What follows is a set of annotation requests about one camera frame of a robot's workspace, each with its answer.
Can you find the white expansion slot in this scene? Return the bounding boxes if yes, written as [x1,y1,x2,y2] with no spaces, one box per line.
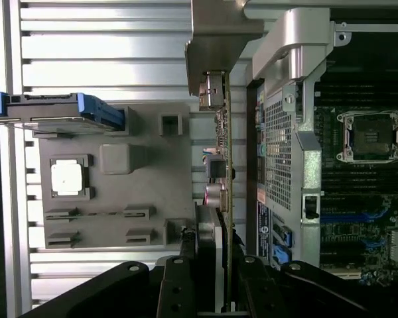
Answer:
[329,269,363,278]

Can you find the black case release latch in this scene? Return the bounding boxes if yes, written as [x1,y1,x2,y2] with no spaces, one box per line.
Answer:
[303,195,320,220]

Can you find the green motherboard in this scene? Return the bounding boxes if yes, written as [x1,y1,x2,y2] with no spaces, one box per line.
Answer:
[313,79,398,289]

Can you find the green RAM stick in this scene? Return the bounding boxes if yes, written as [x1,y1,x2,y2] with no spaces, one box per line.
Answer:
[46,210,155,220]

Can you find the blue expansion slot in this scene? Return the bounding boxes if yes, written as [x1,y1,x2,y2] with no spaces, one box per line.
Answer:
[320,213,378,224]

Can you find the grey plastic parts rack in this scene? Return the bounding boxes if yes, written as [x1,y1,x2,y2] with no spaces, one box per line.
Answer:
[29,104,196,252]

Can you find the black open PC case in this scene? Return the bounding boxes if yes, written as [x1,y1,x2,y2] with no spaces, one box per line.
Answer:
[243,0,398,289]

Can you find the RAM slot black latches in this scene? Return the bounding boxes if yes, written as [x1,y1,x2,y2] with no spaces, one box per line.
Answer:
[318,101,398,110]
[318,88,398,96]
[321,164,398,172]
[321,178,398,186]

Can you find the silver CPU chip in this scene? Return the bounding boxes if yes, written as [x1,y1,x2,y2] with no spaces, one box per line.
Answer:
[50,160,86,197]

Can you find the CPU socket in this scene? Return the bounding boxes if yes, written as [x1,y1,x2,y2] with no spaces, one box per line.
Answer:
[336,110,398,166]

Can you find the hard disk in blue caddy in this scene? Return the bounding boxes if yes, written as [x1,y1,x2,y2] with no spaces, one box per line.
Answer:
[0,91,126,134]

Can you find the silver case corner handle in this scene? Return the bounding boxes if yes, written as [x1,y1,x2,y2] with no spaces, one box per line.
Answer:
[251,8,332,81]

